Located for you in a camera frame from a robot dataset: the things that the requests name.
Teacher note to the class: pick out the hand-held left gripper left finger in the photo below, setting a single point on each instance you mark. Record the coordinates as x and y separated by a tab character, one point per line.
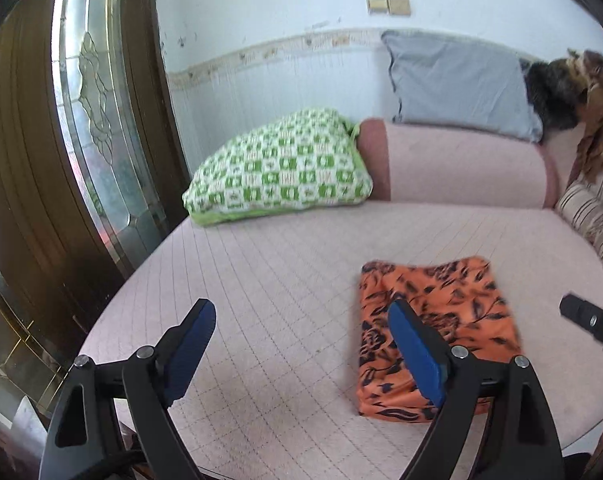
191	355

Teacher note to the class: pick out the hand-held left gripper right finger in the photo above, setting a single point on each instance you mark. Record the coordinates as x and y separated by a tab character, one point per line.
421	355

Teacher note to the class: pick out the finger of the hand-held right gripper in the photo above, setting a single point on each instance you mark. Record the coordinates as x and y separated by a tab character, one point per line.
594	319

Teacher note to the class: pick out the orange floral cloth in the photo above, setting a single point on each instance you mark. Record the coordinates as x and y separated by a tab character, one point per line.
461	300

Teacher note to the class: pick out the striped beige pillow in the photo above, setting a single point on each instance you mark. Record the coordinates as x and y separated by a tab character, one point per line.
594	210

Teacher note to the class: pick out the pink quilted mattress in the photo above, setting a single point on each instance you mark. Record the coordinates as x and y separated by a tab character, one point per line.
281	285

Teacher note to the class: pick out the glass side window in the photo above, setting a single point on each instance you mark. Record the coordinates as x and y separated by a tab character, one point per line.
11	340

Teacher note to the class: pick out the pink bolster cushion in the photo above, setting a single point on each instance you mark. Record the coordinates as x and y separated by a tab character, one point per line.
456	165

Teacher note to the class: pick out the brown patterned cloth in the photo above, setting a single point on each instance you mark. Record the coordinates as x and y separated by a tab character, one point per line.
601	110

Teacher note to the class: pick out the green patterned pillow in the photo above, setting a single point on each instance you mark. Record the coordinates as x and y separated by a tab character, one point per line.
281	165

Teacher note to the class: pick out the dark furry cloth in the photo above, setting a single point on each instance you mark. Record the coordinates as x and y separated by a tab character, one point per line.
551	90

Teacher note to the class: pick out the dark wooden door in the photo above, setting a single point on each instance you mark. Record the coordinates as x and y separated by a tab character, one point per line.
21	160

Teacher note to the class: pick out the leaded glass door panel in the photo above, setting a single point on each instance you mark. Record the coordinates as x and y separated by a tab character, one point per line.
96	110

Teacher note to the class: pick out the grey pillow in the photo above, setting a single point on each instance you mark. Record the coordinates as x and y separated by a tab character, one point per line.
456	80

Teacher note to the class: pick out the brass wall switch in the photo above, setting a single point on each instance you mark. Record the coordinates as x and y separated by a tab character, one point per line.
399	6
377	4

